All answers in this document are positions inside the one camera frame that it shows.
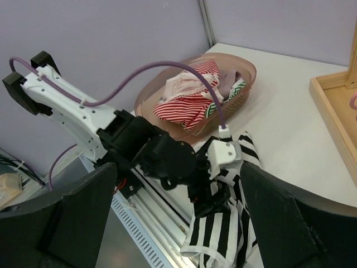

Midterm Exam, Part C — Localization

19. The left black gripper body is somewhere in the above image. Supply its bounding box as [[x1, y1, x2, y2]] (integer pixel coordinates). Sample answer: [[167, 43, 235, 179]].
[[134, 135, 223, 215]]

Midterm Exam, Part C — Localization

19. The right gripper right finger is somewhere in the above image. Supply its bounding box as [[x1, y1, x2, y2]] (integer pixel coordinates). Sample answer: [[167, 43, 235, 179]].
[[240, 163, 356, 267]]

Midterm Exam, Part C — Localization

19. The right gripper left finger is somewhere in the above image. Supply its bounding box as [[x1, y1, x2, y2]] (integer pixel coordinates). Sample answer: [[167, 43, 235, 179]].
[[1, 163, 117, 267]]

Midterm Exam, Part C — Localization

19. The red striped tank top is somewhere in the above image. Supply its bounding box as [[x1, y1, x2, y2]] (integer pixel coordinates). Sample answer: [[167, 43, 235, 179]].
[[153, 70, 213, 131]]

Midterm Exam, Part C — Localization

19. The black white striped tank top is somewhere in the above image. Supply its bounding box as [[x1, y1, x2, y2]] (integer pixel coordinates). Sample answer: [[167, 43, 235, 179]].
[[179, 131, 264, 268]]

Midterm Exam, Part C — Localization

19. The green striped tank top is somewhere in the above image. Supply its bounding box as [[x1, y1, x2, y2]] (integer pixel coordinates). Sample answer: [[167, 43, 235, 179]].
[[205, 76, 246, 118]]

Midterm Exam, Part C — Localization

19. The pink hanger of black top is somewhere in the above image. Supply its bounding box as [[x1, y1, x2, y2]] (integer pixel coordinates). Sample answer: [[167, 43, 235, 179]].
[[349, 93, 357, 110]]

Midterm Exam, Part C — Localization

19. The mauve tank top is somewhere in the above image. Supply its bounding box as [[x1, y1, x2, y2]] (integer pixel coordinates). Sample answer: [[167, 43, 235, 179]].
[[218, 69, 242, 99]]

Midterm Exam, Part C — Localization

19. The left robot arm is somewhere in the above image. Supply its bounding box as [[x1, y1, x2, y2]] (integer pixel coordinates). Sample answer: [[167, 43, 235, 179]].
[[2, 51, 229, 218]]

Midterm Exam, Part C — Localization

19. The pink plastic basin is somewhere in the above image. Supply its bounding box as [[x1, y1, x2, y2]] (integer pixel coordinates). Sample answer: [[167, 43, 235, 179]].
[[134, 52, 257, 145]]

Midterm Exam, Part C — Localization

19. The wooden clothes rack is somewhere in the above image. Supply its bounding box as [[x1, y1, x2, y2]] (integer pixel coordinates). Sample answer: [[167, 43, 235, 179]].
[[309, 1, 356, 181]]

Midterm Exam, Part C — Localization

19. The aluminium rail frame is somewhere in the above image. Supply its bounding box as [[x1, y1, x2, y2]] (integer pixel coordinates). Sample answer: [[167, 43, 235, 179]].
[[75, 150, 213, 268]]

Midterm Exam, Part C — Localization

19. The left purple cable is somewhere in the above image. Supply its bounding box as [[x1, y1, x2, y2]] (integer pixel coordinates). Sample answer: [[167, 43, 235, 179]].
[[9, 56, 226, 190]]

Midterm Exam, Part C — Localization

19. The white slotted cable duct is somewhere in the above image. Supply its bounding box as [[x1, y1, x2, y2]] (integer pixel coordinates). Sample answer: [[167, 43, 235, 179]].
[[80, 156, 185, 268]]

